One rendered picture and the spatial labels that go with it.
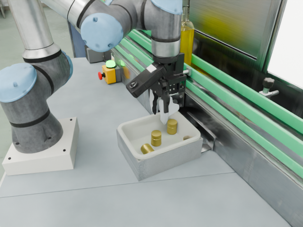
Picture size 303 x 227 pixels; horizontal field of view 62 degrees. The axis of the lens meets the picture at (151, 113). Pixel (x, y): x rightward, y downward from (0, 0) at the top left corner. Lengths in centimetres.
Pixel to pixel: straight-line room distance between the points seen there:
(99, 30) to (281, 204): 59
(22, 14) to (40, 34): 7
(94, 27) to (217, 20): 59
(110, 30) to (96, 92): 70
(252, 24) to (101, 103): 65
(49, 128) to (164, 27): 45
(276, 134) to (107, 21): 47
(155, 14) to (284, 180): 50
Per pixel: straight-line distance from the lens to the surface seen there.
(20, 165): 85
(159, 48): 66
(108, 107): 107
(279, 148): 70
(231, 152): 81
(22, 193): 82
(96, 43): 54
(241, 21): 93
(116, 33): 53
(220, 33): 101
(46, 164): 83
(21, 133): 83
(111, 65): 122
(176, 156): 78
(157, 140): 83
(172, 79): 70
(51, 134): 84
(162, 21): 63
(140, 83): 67
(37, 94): 78
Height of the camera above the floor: 134
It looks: 35 degrees down
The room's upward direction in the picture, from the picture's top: straight up
